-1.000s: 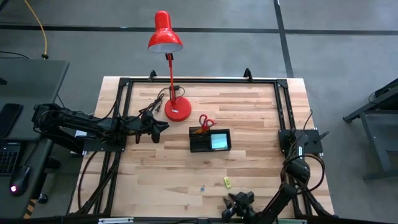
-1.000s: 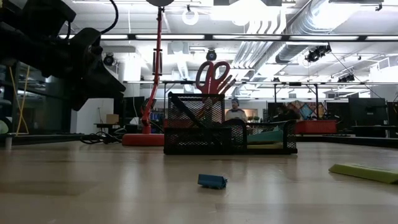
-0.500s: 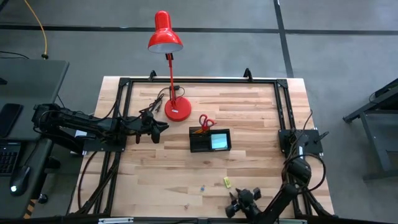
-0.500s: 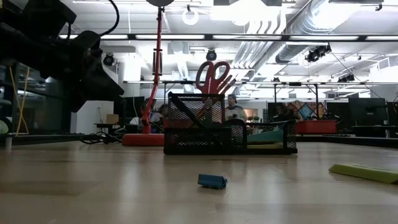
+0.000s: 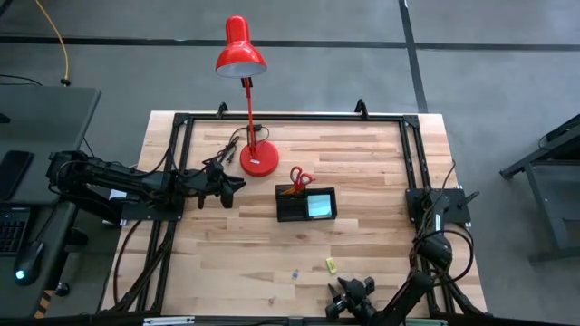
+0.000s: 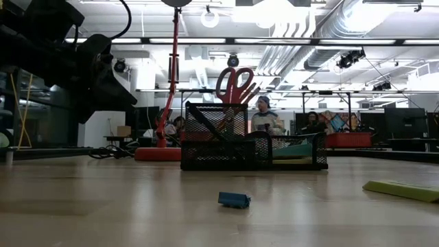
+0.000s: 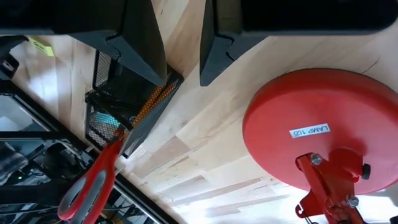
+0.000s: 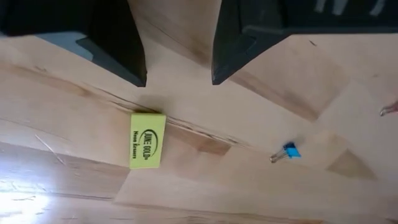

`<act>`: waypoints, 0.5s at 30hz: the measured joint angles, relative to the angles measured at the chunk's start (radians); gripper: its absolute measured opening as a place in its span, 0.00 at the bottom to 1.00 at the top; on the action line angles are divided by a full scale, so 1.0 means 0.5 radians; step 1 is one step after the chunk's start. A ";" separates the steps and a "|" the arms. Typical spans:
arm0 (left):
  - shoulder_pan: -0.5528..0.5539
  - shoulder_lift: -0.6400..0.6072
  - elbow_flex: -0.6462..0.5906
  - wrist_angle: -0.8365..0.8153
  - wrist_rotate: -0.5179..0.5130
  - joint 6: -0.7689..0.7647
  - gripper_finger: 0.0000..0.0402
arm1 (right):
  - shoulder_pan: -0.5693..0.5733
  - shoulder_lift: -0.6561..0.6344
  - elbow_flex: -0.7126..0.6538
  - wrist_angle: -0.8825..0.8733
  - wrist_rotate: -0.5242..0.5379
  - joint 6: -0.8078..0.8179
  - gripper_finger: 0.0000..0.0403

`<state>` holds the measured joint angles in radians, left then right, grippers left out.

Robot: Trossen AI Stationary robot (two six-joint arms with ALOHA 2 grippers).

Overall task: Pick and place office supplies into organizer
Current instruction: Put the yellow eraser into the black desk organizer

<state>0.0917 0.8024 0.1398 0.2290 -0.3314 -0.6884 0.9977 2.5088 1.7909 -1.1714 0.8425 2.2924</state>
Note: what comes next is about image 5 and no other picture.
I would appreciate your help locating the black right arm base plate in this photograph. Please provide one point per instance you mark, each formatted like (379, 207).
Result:
(457, 204)

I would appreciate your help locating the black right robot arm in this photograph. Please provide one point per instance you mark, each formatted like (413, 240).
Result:
(435, 251)

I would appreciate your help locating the silver table edge bracket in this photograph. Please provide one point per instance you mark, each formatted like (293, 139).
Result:
(423, 322)
(167, 321)

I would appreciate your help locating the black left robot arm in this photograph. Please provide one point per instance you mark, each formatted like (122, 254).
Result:
(113, 179)

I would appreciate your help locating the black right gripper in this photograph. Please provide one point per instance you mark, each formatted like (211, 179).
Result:
(358, 308)

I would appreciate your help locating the red desk lamp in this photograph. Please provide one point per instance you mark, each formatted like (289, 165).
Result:
(240, 45)

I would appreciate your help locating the black metal stand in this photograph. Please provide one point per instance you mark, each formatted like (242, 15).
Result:
(550, 208)

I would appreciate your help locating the black computer mouse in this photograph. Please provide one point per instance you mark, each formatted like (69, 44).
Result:
(29, 262)

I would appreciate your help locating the white paper label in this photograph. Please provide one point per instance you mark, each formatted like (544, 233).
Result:
(118, 194)

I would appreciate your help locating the dark grey desk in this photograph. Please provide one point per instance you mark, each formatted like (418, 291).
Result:
(45, 117)

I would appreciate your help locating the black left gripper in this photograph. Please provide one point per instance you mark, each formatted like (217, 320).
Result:
(215, 185)

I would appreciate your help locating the black smartphone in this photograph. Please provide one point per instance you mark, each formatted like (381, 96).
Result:
(13, 174)

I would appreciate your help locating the black mesh desk organizer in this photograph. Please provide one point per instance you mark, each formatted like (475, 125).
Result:
(290, 210)

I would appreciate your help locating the black frame clamp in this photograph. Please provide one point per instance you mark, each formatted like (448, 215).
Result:
(361, 108)
(222, 110)

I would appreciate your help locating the black round caster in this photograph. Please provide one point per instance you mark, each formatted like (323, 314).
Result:
(62, 289)

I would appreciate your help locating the teal sticky note pad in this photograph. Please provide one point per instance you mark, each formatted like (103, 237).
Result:
(319, 205)

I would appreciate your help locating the yellow eraser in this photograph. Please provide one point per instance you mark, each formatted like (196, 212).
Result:
(331, 265)

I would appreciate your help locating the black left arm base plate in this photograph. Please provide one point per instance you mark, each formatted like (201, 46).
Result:
(149, 213)

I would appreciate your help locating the black aluminium table frame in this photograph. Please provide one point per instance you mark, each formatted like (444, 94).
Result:
(294, 118)

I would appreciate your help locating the black keyboard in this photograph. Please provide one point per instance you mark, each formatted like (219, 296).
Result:
(11, 231)

